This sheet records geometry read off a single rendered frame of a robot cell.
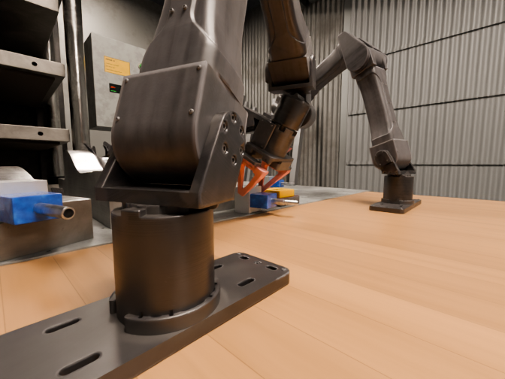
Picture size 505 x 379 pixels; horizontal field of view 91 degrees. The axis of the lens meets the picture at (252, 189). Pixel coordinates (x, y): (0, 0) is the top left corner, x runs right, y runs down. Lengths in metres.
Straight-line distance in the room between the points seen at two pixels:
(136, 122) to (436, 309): 0.24
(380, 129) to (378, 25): 2.04
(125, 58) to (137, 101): 1.27
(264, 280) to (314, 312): 0.04
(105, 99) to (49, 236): 1.04
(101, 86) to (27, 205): 1.08
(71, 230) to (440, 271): 0.42
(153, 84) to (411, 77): 2.34
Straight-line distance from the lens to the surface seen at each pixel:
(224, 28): 0.20
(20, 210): 0.33
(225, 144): 0.16
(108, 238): 0.39
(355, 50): 0.76
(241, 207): 0.51
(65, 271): 0.31
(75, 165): 0.67
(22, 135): 1.24
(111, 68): 1.41
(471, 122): 2.33
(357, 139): 2.48
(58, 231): 0.38
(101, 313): 0.20
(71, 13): 1.31
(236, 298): 0.19
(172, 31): 0.20
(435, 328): 0.21
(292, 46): 0.45
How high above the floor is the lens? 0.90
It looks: 6 degrees down
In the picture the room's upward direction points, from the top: straight up
